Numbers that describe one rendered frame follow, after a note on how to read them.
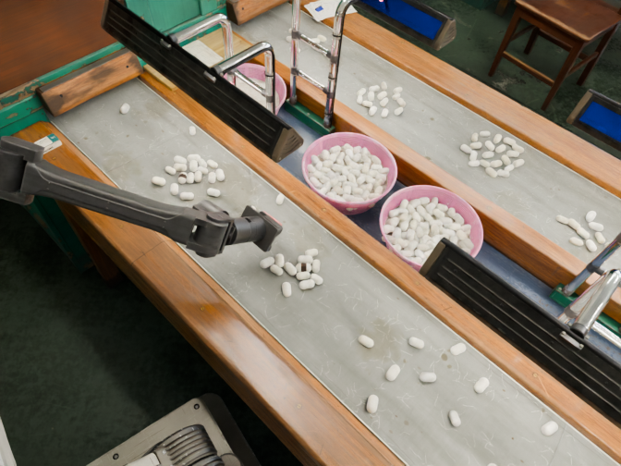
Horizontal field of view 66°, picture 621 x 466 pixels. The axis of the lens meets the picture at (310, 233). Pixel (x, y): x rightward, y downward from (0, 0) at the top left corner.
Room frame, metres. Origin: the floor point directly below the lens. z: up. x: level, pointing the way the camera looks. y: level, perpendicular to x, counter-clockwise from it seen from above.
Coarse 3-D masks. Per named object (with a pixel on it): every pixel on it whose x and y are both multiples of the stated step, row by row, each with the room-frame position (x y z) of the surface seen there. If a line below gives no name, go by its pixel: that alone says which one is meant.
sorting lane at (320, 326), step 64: (64, 128) 1.00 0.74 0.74; (128, 128) 1.02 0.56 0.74; (192, 192) 0.80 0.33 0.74; (256, 192) 0.82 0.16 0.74; (192, 256) 0.60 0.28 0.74; (256, 256) 0.62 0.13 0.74; (320, 256) 0.64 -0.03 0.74; (256, 320) 0.45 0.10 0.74; (320, 320) 0.47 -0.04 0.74; (384, 320) 0.48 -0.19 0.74; (384, 384) 0.34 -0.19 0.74; (448, 384) 0.35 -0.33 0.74; (512, 384) 0.36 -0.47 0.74; (448, 448) 0.22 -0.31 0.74; (512, 448) 0.23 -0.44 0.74; (576, 448) 0.24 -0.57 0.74
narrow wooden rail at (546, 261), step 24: (264, 72) 1.34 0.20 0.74; (288, 72) 1.32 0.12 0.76; (288, 96) 1.27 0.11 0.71; (312, 96) 1.21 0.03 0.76; (336, 120) 1.14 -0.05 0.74; (360, 120) 1.12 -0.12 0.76; (384, 144) 1.03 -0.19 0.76; (408, 168) 0.96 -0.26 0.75; (432, 168) 0.95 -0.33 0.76; (456, 192) 0.87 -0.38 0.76; (480, 216) 0.81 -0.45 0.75; (504, 216) 0.80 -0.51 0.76; (504, 240) 0.76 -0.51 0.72; (528, 240) 0.73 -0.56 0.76; (528, 264) 0.70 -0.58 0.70; (552, 264) 0.68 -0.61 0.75; (576, 264) 0.67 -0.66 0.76; (552, 288) 0.65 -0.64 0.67
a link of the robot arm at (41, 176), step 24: (0, 144) 0.58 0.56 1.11; (24, 144) 0.59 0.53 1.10; (48, 168) 0.56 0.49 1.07; (0, 192) 0.52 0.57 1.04; (24, 192) 0.52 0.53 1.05; (48, 192) 0.53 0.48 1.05; (72, 192) 0.53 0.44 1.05; (96, 192) 0.54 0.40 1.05; (120, 192) 0.56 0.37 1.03; (120, 216) 0.52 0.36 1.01; (144, 216) 0.52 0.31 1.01; (168, 216) 0.53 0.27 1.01; (192, 216) 0.54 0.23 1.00; (192, 240) 0.51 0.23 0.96; (216, 240) 0.51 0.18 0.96
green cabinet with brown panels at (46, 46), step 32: (0, 0) 1.05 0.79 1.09; (32, 0) 1.10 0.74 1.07; (64, 0) 1.16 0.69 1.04; (96, 0) 1.22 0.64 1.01; (128, 0) 1.28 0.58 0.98; (160, 0) 1.37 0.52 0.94; (192, 0) 1.46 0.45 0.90; (224, 0) 1.54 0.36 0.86; (0, 32) 1.02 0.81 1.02; (32, 32) 1.08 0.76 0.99; (64, 32) 1.13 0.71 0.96; (96, 32) 1.20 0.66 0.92; (0, 64) 0.99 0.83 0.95; (32, 64) 1.05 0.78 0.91; (64, 64) 1.11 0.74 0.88; (0, 96) 0.96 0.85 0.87
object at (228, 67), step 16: (208, 16) 1.02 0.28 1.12; (224, 16) 1.04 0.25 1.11; (176, 32) 0.94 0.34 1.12; (192, 32) 0.96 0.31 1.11; (224, 32) 1.04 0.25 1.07; (224, 48) 1.05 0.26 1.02; (256, 48) 0.92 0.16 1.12; (272, 48) 0.95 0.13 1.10; (224, 64) 0.85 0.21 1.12; (240, 64) 0.87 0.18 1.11; (272, 64) 0.95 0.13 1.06; (272, 80) 0.95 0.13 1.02; (272, 96) 0.95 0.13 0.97
